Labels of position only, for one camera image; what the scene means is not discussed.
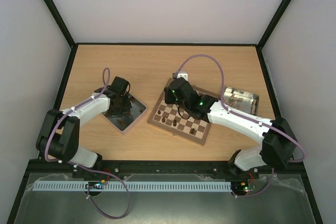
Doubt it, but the pink tin tray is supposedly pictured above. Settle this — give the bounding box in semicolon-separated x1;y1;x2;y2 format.
103;93;147;135

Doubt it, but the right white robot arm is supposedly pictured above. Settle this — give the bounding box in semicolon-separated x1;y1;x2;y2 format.
164;78;297;178

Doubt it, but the wooden chess board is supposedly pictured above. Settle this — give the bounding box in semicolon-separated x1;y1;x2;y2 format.
148;92;211;145

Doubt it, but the black frame rail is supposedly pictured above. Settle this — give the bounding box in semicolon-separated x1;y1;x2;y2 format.
26;158;305;180

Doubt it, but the pile of dark chess pieces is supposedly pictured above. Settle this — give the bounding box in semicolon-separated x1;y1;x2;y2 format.
114;94;132;130

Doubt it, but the gold tin tray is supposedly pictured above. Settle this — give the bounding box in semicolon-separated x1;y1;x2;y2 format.
222;86;260;117

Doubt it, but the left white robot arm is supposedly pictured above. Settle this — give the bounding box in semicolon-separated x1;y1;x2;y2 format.
36;77;131;169

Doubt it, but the light blue cable duct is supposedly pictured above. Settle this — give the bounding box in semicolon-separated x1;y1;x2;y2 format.
33;180;232;193

